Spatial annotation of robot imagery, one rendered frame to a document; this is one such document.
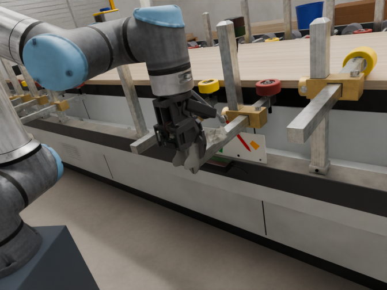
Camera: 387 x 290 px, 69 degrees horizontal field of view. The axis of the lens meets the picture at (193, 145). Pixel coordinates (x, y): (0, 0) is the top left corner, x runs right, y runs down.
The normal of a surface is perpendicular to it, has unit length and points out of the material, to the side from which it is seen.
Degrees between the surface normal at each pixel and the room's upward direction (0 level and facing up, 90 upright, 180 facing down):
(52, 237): 0
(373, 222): 90
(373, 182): 0
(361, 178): 0
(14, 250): 70
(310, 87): 90
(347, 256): 90
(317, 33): 90
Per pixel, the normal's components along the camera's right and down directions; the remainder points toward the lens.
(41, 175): 0.91, -0.04
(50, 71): -0.25, 0.51
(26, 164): 0.70, 0.17
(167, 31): 0.30, 0.36
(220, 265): -0.19, -0.88
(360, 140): -0.61, 0.46
